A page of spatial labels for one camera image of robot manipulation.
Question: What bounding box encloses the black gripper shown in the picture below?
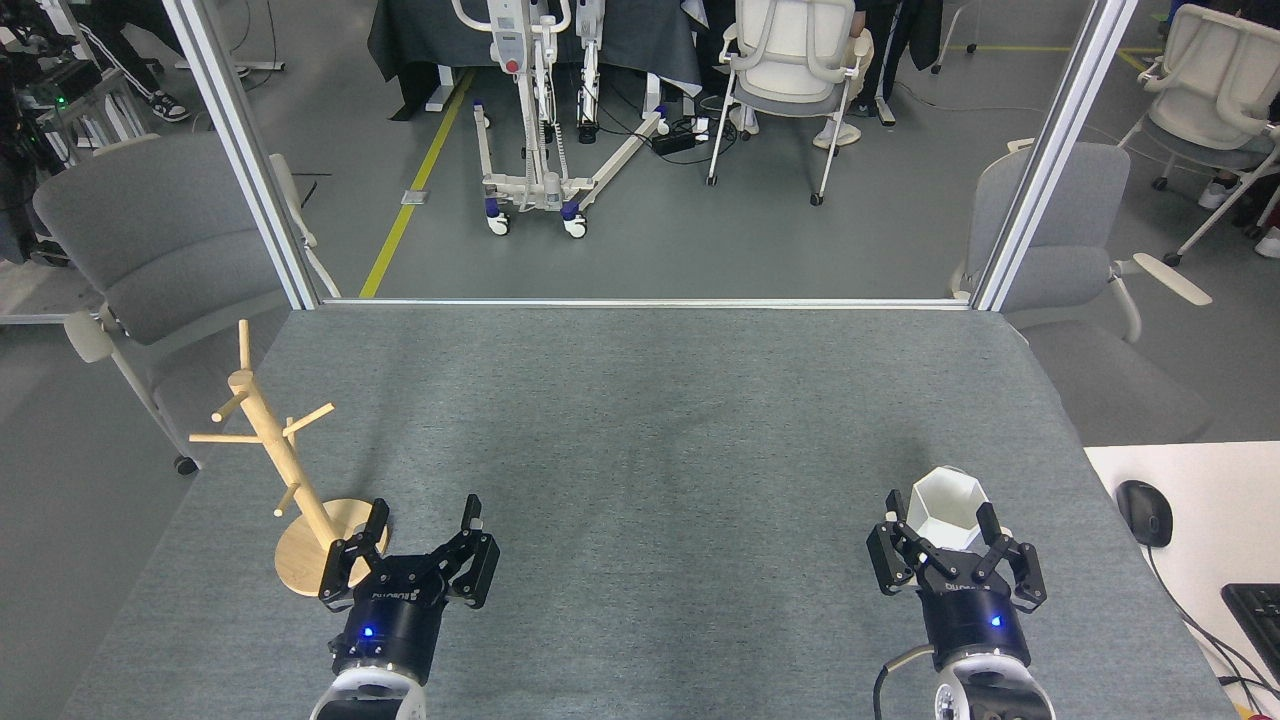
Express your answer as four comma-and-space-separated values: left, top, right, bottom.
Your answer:
866, 489, 1047, 673
318, 494, 501, 687

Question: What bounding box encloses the white hexagonal cup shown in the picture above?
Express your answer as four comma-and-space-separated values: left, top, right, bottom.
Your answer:
906, 466, 991, 554

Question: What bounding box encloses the wooden cup rack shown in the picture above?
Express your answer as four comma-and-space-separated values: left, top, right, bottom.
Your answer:
189, 320, 389, 598

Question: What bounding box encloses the black equipment rack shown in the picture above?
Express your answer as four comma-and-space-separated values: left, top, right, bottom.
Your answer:
0, 0, 151, 266

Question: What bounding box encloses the black computer mouse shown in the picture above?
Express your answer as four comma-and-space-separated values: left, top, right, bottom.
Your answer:
1116, 480, 1174, 548

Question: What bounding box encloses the white desk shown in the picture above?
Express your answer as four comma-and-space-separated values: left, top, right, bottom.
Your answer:
1084, 441, 1280, 720

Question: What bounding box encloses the black keyboard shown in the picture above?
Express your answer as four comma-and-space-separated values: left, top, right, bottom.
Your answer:
1221, 583, 1280, 681

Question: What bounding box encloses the grey upholstered chair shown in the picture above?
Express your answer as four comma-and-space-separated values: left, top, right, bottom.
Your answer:
32, 133, 341, 476
950, 138, 1213, 446

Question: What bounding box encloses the person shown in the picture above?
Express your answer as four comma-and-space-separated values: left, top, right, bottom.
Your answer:
690, 0, 874, 151
75, 0, 191, 124
855, 0, 946, 128
1198, 175, 1280, 261

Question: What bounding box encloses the white stand on wheels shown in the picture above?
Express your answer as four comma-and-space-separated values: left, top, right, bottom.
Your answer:
450, 0, 669, 239

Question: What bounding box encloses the black power strip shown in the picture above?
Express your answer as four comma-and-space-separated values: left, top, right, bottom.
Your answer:
652, 118, 711, 156

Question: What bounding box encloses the white mesh office chair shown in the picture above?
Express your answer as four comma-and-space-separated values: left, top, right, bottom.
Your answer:
1118, 3, 1280, 268
705, 0, 874, 207

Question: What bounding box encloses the table with dark cloth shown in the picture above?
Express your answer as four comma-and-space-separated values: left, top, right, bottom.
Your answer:
367, 0, 703, 121

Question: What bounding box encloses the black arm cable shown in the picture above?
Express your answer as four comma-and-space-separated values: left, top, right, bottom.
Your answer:
873, 645, 937, 720

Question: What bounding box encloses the black mouse cable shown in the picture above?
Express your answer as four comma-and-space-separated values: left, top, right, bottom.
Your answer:
1145, 545, 1280, 693

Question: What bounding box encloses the silver table edge rail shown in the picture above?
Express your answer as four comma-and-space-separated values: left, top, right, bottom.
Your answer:
320, 297, 973, 310

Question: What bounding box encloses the silver frame post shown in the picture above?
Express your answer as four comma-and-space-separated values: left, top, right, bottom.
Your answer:
160, 0, 323, 311
972, 0, 1141, 313

